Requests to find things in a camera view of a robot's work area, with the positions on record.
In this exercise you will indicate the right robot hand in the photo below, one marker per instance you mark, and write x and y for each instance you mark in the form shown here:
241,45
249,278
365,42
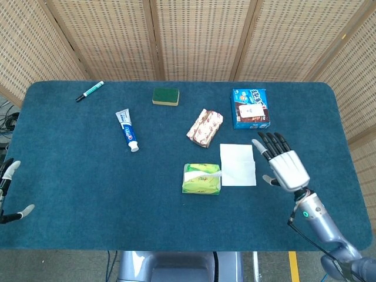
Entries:
286,167

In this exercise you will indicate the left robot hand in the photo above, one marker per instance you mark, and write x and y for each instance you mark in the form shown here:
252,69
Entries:
7,188

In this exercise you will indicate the white tissue sheet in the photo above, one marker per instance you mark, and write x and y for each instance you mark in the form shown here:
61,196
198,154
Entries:
237,164

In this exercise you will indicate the green tissue pack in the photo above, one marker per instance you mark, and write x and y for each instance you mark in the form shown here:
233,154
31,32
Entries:
201,179

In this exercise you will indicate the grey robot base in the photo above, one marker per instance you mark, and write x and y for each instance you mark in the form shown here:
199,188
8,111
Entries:
179,265

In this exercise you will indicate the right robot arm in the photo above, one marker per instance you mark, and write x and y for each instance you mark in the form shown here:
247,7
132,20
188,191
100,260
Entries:
329,232

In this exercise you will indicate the blue snack box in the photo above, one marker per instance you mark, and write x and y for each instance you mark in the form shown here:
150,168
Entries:
250,109

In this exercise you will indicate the blue table mat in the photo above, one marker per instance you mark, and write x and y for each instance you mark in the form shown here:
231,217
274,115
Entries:
88,182

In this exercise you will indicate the brown white snack packet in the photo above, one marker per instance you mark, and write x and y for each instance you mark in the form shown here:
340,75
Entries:
204,128

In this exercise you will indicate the green white marker pen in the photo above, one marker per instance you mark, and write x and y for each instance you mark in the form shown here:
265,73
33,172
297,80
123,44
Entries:
90,91

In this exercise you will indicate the white blue toothpaste tube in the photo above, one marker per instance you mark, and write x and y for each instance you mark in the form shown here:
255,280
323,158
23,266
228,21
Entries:
127,129

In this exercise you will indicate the green yellow sponge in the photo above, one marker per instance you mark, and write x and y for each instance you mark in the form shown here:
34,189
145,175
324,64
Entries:
165,96

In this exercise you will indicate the woven bamboo folding screen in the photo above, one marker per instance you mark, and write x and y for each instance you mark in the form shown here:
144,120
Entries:
188,38

